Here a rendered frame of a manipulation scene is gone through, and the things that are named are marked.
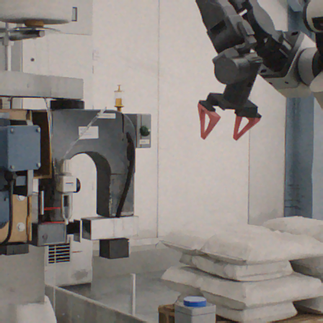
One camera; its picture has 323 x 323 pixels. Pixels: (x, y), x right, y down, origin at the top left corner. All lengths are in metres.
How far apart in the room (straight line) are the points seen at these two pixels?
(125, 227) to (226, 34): 0.61
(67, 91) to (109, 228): 0.37
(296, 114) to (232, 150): 0.80
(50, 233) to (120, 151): 0.28
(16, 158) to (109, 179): 0.47
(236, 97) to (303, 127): 6.11
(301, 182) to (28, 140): 6.37
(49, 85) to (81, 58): 4.07
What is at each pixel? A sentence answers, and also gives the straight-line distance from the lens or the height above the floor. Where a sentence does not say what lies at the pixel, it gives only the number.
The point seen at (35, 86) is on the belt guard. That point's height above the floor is 1.39.
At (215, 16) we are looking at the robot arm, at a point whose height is 1.54.
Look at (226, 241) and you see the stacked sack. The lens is 4.83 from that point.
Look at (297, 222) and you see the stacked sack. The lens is 5.57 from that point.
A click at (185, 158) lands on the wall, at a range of 7.29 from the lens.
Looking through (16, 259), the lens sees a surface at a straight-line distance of 2.44.
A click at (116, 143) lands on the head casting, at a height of 1.25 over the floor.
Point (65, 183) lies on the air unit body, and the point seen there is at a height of 1.16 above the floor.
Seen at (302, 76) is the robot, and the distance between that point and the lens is 2.02.
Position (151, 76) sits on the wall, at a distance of 7.08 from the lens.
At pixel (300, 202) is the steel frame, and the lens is 8.05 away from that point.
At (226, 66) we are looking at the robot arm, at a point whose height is 1.43.
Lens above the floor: 1.34
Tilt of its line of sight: 3 degrees down
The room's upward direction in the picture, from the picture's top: straight up
